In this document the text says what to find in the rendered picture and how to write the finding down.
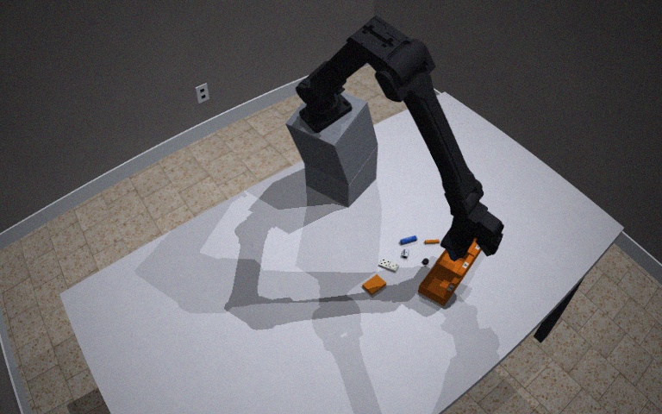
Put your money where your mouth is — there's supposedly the orange three-compartment tray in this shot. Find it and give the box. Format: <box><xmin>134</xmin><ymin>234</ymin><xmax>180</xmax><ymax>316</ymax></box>
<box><xmin>418</xmin><ymin>238</ymin><xmax>482</xmax><ymax>306</ymax></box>

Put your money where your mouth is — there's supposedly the blue battery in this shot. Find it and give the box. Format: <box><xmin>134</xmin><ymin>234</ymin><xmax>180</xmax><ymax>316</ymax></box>
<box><xmin>400</xmin><ymin>235</ymin><xmax>417</xmax><ymax>244</ymax></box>

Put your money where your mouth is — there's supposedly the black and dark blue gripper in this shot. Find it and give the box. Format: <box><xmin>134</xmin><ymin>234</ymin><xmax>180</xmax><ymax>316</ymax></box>
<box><xmin>440</xmin><ymin>221</ymin><xmax>473</xmax><ymax>261</ymax></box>

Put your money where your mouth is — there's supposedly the white domino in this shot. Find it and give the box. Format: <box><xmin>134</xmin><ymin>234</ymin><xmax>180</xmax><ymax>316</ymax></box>
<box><xmin>379</xmin><ymin>258</ymin><xmax>399</xmax><ymax>272</ymax></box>

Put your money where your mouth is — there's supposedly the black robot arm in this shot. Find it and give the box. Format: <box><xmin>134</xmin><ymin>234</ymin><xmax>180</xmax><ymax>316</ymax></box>
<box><xmin>296</xmin><ymin>16</ymin><xmax>504</xmax><ymax>256</ymax></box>

